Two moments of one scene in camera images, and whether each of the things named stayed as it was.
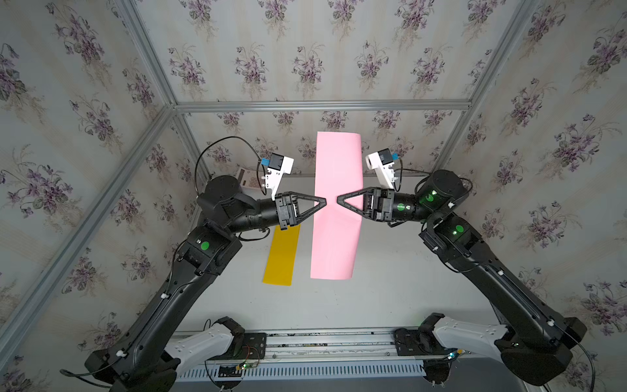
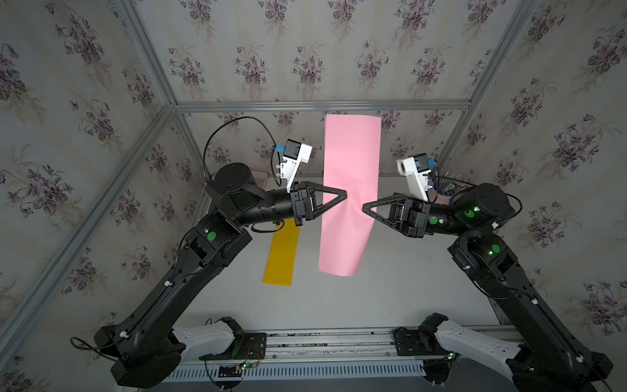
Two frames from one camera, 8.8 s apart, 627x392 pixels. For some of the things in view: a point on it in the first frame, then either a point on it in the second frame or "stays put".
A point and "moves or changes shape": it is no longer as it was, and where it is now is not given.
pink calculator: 247,178 stays put
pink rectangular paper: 336,236 moves or changes shape
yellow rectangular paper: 281,260 stays put
